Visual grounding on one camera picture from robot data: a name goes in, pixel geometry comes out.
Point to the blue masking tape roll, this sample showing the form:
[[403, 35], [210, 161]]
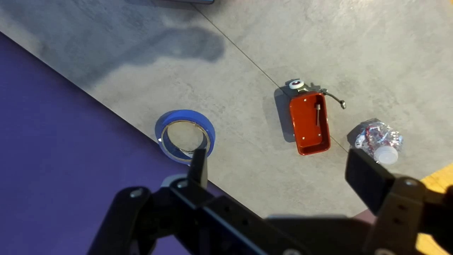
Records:
[[185, 113]]

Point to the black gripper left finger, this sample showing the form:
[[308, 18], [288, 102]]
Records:
[[199, 164]]

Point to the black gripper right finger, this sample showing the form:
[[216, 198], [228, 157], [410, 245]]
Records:
[[373, 181]]

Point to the clear crumpled plastic cup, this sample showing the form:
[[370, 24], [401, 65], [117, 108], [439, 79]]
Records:
[[377, 136]]

